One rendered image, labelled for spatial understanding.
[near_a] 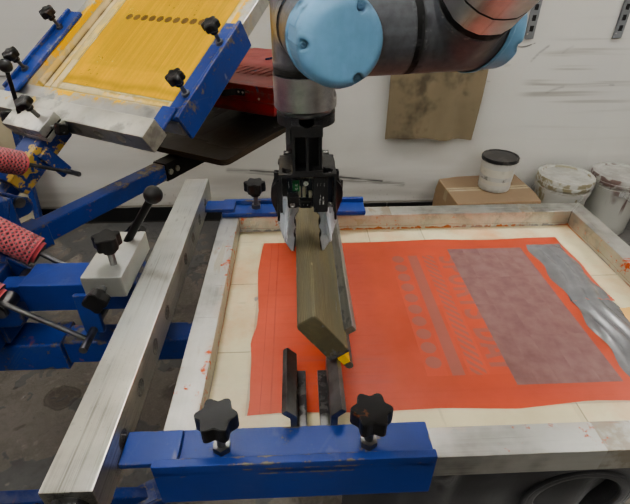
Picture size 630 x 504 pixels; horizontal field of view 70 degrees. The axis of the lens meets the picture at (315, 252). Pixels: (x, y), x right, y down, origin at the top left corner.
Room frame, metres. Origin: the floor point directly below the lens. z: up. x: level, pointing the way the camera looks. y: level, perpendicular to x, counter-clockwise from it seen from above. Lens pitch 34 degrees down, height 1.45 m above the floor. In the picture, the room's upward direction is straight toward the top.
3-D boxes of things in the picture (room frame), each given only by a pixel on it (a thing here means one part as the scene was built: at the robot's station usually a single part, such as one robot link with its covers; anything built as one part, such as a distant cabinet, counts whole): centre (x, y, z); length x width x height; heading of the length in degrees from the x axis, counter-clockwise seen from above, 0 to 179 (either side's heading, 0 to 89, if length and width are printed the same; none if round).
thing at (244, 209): (0.85, 0.04, 0.98); 0.30 x 0.05 x 0.07; 92
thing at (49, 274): (0.55, 0.35, 1.02); 0.17 x 0.06 x 0.05; 92
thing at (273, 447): (0.29, 0.02, 0.98); 0.30 x 0.05 x 0.07; 92
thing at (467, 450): (0.58, -0.21, 0.97); 0.79 x 0.58 x 0.04; 92
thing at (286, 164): (0.54, 0.01, 1.23); 0.09 x 0.08 x 0.12; 2
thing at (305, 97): (0.55, 0.01, 1.31); 0.08 x 0.08 x 0.05
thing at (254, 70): (1.79, 0.19, 1.06); 0.61 x 0.46 x 0.12; 152
